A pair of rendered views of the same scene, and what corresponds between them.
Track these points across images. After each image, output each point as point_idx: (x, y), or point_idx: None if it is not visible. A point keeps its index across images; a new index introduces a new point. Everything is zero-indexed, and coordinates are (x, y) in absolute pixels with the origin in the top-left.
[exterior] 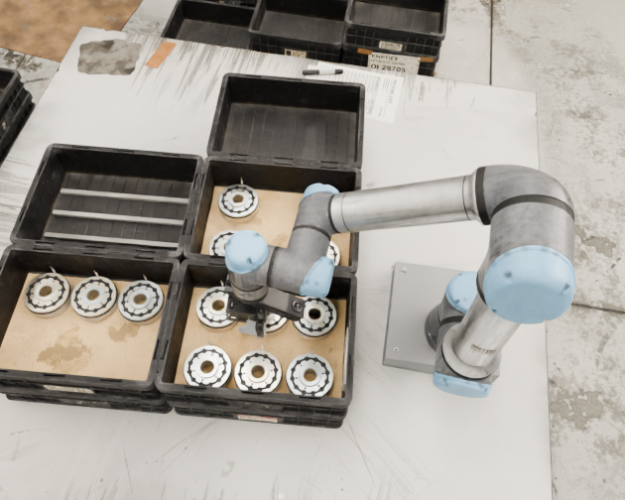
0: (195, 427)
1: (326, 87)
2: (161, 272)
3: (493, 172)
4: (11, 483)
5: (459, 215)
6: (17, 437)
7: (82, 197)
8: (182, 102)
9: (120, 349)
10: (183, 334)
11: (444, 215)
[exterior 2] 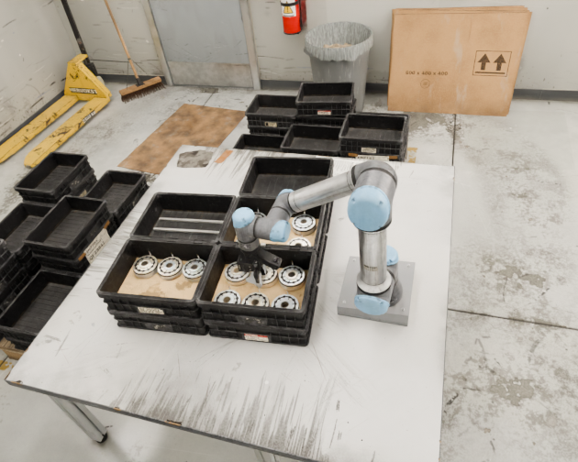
0: (220, 344)
1: (311, 161)
2: (206, 253)
3: (359, 164)
4: (114, 368)
5: (347, 189)
6: (120, 346)
7: (170, 222)
8: (232, 180)
9: (181, 293)
10: (216, 287)
11: (339, 190)
